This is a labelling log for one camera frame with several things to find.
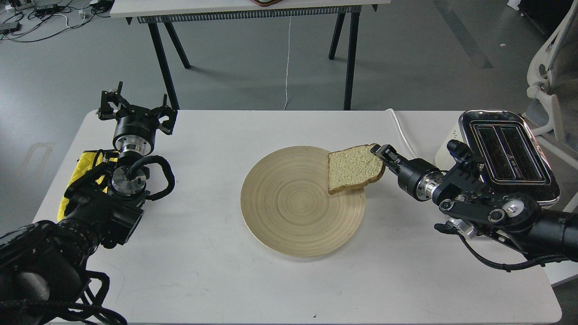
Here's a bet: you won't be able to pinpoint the slice of bread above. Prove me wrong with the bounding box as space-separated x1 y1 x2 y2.
327 144 385 194

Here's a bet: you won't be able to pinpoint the white office chair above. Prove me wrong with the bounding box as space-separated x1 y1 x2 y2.
523 0 578 152

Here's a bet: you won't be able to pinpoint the white background table black legs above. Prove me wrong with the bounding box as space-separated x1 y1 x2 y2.
110 0 385 111

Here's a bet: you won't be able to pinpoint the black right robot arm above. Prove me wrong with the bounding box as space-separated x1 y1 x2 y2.
370 140 578 272

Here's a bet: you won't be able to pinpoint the white toaster power cord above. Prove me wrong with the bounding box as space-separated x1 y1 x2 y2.
385 108 418 159

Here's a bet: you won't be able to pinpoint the floor cables and power strips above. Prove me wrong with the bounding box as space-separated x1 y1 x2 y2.
0 0 113 43

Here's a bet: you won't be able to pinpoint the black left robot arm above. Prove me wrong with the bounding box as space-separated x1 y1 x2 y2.
0 83 178 325

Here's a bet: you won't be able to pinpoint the white hanging cable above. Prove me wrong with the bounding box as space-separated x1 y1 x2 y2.
283 17 292 111

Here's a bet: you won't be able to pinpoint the chrome white toaster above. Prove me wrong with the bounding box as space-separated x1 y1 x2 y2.
435 110 561 208

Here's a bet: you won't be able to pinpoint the yellow cloth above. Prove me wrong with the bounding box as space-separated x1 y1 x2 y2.
56 149 119 221

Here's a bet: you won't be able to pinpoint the brown object on background table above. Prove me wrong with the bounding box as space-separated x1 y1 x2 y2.
252 0 282 7

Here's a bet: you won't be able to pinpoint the round wooden plate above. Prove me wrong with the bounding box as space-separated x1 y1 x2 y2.
240 146 367 258

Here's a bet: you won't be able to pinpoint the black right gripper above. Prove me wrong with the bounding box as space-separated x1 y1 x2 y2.
370 144 443 202

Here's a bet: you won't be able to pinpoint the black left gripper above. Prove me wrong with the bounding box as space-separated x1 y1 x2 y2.
97 81 178 152

